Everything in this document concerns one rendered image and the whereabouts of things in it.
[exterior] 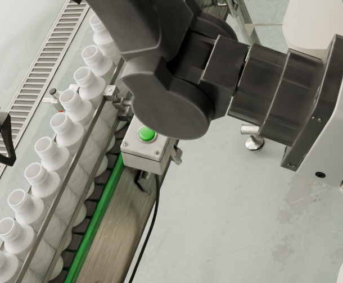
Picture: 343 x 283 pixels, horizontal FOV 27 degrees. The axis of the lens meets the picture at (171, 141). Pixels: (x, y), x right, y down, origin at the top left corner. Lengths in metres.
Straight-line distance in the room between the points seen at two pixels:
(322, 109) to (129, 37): 0.18
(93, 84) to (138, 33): 0.81
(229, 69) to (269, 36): 2.38
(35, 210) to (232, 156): 1.45
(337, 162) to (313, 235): 1.74
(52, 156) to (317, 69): 0.79
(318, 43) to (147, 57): 0.23
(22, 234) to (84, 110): 0.28
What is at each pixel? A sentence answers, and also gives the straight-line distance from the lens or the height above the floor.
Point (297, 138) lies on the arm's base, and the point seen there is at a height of 1.55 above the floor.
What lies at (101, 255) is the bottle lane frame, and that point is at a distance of 1.43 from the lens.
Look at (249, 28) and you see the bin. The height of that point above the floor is 0.71.
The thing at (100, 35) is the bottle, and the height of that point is 1.17.
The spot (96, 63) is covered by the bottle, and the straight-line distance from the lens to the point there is 1.45.
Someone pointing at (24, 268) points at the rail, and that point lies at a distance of 1.28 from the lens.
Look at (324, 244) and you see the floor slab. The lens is 2.37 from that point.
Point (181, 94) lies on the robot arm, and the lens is 0.62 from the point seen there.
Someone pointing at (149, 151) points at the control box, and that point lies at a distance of 1.30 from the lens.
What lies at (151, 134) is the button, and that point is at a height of 1.12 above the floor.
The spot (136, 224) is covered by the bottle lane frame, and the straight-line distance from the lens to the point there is 1.53.
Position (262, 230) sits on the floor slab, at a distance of 2.45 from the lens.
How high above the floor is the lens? 2.04
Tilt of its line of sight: 47 degrees down
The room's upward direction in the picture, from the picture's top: 32 degrees counter-clockwise
